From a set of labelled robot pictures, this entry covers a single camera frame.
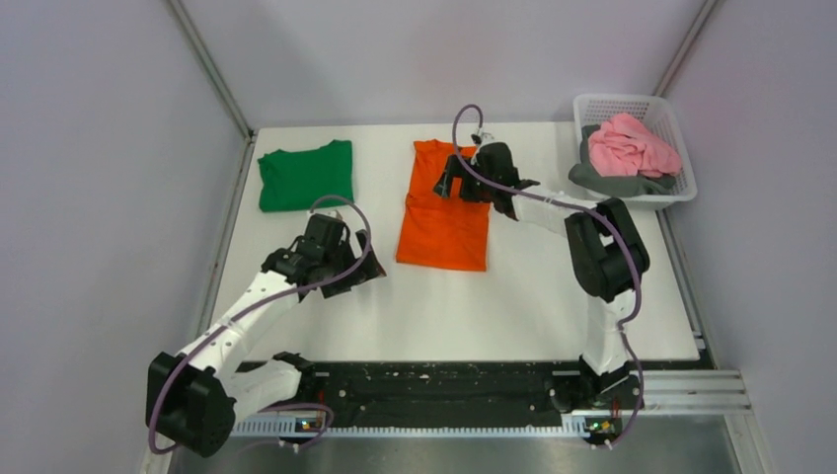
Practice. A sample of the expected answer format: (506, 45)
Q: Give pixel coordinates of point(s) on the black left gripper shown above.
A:
(371, 269)

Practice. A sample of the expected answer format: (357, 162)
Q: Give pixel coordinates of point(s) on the grey t-shirt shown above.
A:
(584, 175)

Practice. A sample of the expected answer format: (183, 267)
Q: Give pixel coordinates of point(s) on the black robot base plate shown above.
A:
(465, 394)

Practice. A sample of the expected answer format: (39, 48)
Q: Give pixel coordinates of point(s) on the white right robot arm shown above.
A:
(608, 255)

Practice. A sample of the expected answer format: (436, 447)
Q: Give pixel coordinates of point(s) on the white plastic laundry basket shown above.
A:
(658, 116)

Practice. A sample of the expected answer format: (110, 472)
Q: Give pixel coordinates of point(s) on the pink t-shirt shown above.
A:
(624, 147)

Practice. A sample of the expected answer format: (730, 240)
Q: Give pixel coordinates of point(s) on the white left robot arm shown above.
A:
(197, 396)

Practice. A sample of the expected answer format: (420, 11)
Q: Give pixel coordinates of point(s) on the orange t-shirt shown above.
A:
(443, 233)

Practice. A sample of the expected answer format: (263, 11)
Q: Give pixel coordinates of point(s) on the folded green t-shirt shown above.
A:
(295, 180)

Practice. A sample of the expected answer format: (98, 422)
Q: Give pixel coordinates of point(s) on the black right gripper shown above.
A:
(455, 169)

